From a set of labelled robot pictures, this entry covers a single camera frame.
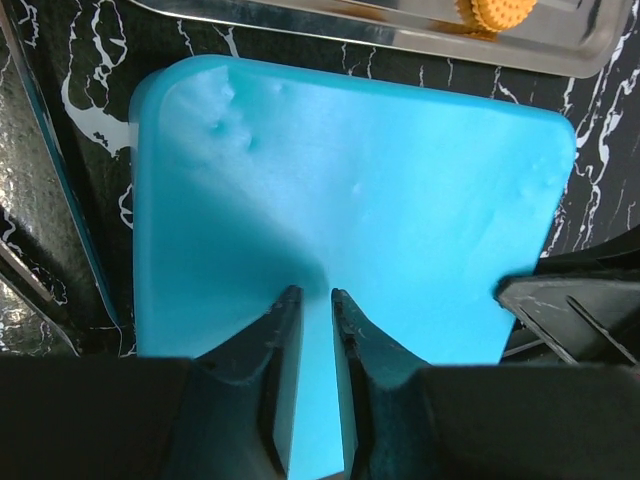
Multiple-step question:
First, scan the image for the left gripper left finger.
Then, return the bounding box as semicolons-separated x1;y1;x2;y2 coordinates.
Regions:
1;286;303;479

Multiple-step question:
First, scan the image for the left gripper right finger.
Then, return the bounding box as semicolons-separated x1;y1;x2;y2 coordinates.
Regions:
331;289;639;479

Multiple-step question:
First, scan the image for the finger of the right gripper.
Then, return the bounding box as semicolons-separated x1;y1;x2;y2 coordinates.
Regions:
495;277;639;365

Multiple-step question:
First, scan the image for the blue tin lid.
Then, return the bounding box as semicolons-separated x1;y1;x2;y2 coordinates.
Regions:
129;55;576;479

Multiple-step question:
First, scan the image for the steel baking tray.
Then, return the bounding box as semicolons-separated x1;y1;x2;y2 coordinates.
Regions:
139;0;637;78

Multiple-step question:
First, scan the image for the orange cookie bottom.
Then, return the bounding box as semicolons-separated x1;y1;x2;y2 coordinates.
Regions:
455;0;537;33

